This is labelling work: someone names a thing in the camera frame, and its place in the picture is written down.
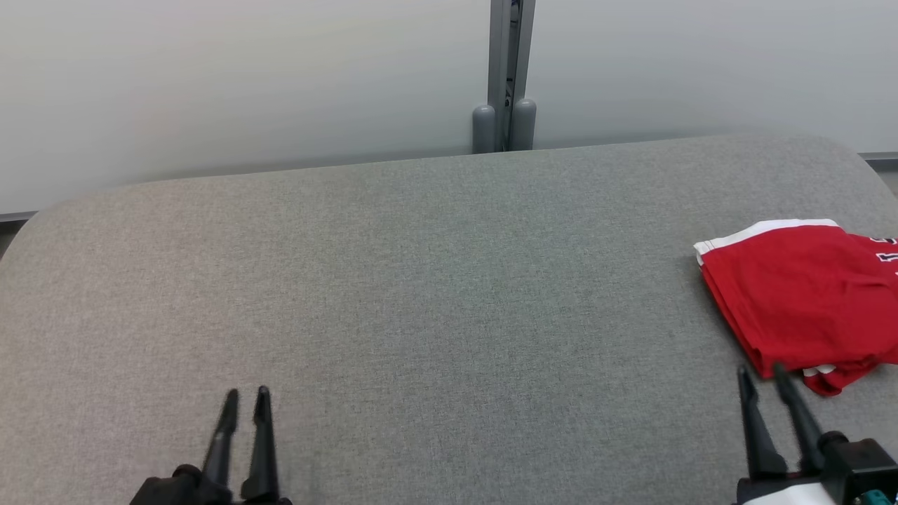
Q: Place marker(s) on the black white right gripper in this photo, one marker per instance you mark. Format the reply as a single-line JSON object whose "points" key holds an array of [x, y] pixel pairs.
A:
{"points": [[859, 466]]}

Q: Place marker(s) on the red white jersey with lettering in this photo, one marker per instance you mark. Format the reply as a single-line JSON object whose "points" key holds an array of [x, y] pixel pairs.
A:
{"points": [[793, 301]]}

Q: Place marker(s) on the grey metal partition post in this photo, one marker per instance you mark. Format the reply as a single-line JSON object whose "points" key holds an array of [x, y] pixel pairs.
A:
{"points": [[506, 70]]}

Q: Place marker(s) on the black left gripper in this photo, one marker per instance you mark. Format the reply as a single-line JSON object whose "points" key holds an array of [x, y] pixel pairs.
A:
{"points": [[165, 492]]}

